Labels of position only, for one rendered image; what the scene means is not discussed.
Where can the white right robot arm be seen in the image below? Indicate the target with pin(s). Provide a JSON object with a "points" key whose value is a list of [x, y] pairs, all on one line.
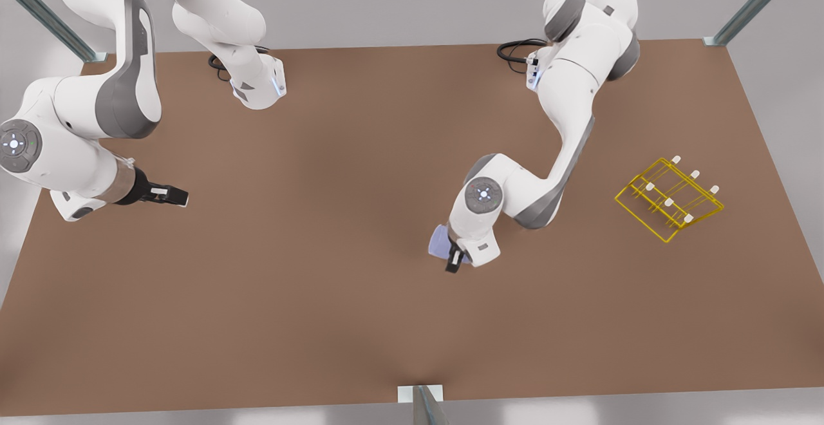
{"points": [[77, 103]]}

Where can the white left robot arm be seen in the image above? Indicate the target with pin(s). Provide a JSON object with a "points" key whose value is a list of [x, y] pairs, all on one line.
{"points": [[573, 90]]}

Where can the silver frame post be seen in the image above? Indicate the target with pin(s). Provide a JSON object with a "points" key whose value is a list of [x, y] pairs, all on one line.
{"points": [[425, 406], [756, 1], [45, 14]]}

